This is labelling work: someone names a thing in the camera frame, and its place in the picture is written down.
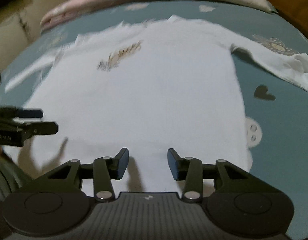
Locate person's grey trouser leg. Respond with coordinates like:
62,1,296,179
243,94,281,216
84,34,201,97
0,155,33,202

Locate white long-sleeve shirt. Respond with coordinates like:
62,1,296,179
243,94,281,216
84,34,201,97
5,16,308,193

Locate teal floral bed sheet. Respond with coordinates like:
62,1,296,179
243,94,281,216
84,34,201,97
0,0,308,239

